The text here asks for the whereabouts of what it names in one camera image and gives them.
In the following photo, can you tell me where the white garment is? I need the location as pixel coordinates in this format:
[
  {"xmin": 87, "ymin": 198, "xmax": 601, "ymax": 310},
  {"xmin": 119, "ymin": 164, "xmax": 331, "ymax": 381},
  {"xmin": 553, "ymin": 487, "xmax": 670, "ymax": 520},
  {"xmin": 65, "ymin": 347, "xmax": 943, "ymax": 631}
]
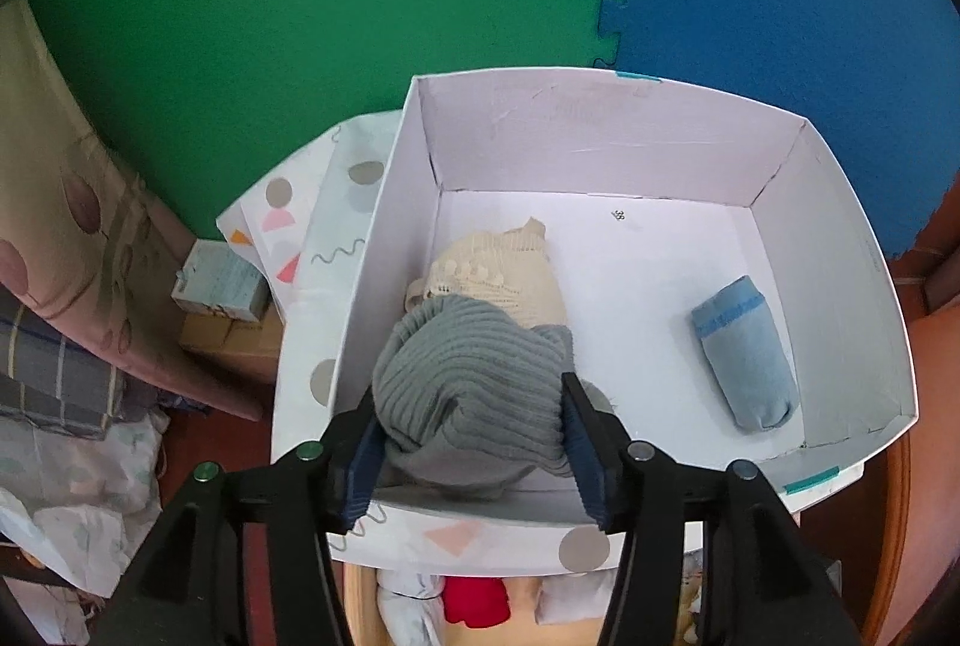
[{"xmin": 375, "ymin": 567, "xmax": 447, "ymax": 646}]

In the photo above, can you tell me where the plaid blanket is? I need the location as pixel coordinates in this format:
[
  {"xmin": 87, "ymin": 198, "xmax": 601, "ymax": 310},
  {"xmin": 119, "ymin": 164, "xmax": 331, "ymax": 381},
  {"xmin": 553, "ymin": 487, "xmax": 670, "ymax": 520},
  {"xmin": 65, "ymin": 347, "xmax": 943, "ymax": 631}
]
[{"xmin": 0, "ymin": 286, "xmax": 158, "ymax": 441}]

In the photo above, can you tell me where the white plastic bag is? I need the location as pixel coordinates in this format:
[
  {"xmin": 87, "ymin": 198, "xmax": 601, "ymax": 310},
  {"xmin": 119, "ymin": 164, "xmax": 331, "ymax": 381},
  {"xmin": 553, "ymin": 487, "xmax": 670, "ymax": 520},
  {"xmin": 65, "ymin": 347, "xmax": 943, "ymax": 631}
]
[{"xmin": 0, "ymin": 406, "xmax": 166, "ymax": 602}]

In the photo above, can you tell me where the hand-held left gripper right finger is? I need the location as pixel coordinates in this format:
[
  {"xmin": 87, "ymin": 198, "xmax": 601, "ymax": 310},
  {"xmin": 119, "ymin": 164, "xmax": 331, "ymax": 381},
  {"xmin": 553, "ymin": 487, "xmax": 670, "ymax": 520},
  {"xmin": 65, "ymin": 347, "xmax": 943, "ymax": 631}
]
[{"xmin": 561, "ymin": 372, "xmax": 848, "ymax": 646}]

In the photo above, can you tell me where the red cloth with orange print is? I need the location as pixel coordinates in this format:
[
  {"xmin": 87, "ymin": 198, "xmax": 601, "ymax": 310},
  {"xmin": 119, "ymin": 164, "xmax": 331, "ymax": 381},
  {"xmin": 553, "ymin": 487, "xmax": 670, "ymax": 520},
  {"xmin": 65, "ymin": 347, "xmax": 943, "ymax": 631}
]
[{"xmin": 442, "ymin": 577, "xmax": 512, "ymax": 630}]

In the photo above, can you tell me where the green foam mat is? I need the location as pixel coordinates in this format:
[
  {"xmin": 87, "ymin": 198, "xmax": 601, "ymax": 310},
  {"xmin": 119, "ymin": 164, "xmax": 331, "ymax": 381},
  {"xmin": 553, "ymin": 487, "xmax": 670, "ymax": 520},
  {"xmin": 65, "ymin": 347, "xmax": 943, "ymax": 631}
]
[{"xmin": 19, "ymin": 0, "xmax": 638, "ymax": 242}]

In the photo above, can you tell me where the brown cardboard box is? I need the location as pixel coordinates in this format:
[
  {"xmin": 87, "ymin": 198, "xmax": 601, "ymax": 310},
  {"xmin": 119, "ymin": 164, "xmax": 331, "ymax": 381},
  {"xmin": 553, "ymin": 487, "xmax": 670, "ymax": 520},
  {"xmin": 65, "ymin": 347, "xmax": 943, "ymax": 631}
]
[{"xmin": 178, "ymin": 308, "xmax": 290, "ymax": 384}]

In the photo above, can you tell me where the light blue carton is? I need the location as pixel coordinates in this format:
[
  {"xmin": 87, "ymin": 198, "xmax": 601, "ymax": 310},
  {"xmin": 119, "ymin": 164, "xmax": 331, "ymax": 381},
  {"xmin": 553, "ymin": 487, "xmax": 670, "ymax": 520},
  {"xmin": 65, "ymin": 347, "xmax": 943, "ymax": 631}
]
[{"xmin": 171, "ymin": 239, "xmax": 272, "ymax": 321}]

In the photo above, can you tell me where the orange wooden bed frame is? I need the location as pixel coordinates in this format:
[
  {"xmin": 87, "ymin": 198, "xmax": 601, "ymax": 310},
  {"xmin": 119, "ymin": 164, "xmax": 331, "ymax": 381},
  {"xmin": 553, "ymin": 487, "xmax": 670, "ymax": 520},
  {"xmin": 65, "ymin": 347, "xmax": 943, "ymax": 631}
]
[{"xmin": 874, "ymin": 188, "xmax": 960, "ymax": 646}]

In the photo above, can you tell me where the floral quilt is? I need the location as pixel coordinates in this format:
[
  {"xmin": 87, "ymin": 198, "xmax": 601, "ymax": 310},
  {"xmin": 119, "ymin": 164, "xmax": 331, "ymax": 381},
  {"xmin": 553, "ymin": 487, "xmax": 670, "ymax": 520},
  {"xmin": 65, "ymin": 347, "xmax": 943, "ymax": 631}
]
[{"xmin": 0, "ymin": 0, "xmax": 263, "ymax": 422}]

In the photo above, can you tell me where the pale cloth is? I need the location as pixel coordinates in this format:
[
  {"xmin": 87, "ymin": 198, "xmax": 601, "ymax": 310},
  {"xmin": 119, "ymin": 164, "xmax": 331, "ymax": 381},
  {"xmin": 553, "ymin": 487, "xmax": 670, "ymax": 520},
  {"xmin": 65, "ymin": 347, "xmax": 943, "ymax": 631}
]
[{"xmin": 536, "ymin": 571, "xmax": 623, "ymax": 624}]

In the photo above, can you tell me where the light blue sock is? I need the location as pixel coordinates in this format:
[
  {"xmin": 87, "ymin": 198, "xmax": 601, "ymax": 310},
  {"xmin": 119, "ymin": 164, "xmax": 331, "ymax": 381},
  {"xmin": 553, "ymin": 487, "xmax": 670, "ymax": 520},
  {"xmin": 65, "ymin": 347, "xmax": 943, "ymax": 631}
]
[{"xmin": 690, "ymin": 275, "xmax": 798, "ymax": 433}]

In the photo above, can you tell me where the cream knit garment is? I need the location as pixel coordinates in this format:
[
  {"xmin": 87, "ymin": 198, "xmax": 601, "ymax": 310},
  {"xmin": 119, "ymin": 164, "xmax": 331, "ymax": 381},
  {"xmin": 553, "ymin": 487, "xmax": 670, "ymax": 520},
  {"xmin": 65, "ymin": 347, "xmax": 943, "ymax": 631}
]
[{"xmin": 405, "ymin": 217, "xmax": 567, "ymax": 332}]

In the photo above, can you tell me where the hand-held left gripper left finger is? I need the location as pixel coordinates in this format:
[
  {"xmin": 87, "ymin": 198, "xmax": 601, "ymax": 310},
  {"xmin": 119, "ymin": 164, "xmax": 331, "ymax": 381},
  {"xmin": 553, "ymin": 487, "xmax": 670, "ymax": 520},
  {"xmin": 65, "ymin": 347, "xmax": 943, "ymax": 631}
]
[{"xmin": 112, "ymin": 383, "xmax": 391, "ymax": 646}]

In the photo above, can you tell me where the grey ribbed knit garment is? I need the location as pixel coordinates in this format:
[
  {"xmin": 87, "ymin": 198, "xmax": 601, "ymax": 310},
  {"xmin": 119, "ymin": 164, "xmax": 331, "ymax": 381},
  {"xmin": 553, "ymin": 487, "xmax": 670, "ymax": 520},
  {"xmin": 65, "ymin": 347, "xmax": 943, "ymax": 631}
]
[{"xmin": 371, "ymin": 295, "xmax": 612, "ymax": 501}]

